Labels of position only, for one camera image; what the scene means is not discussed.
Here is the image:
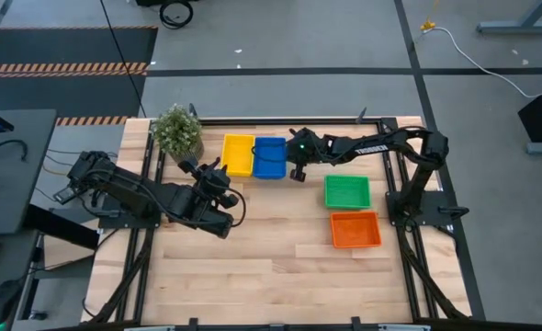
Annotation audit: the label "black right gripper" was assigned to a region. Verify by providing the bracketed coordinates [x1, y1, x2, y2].
[288, 127, 325, 184]

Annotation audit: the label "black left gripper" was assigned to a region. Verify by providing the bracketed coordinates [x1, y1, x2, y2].
[176, 156, 241, 211]

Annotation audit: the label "blue plastic slotted basket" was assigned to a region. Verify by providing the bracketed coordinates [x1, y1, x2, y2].
[252, 136, 288, 181]

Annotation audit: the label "yellow plastic slotted basket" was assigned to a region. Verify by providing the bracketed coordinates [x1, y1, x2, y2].
[220, 132, 256, 178]

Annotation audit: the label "green plastic slotted basket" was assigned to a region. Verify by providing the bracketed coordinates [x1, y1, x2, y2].
[323, 174, 373, 211]

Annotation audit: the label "orange plastic slotted basket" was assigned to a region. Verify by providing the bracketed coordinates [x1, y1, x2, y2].
[329, 211, 383, 250]

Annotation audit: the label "artificial plant in ribbed pot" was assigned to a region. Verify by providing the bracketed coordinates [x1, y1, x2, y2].
[150, 103, 206, 166]

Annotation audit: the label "black floor mat hazard edging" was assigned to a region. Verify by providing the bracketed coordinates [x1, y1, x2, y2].
[0, 25, 159, 119]

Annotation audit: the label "dark grey desk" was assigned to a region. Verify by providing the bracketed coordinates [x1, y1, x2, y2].
[0, 108, 59, 236]

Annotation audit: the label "grey side desk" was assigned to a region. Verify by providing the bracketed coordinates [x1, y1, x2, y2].
[0, 229, 42, 331]

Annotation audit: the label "black computer mouse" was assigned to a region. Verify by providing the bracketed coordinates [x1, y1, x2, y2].
[0, 278, 24, 327]

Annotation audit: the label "wooden work table grey legs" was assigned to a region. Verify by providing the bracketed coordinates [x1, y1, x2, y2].
[476, 0, 542, 35]

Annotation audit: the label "black right camera cable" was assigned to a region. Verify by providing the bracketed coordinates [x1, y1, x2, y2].
[251, 144, 291, 164]

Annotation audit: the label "black camera cable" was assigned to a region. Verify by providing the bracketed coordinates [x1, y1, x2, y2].
[251, 144, 291, 164]
[226, 185, 248, 230]

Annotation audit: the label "black aluminium table frame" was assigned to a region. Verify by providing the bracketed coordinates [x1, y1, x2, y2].
[81, 117, 473, 331]

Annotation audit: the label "black left camera cable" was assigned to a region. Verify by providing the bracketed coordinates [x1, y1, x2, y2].
[226, 185, 248, 230]

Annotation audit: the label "thin black hanging cable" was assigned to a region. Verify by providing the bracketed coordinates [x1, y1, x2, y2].
[98, 0, 147, 119]

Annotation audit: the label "black coiled cable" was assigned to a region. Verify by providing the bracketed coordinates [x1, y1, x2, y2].
[158, 0, 195, 30]

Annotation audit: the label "black curved cable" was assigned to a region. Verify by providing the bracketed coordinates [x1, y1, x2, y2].
[0, 139, 28, 162]

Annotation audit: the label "white floor cable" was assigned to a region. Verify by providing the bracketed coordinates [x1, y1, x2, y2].
[429, 26, 542, 99]

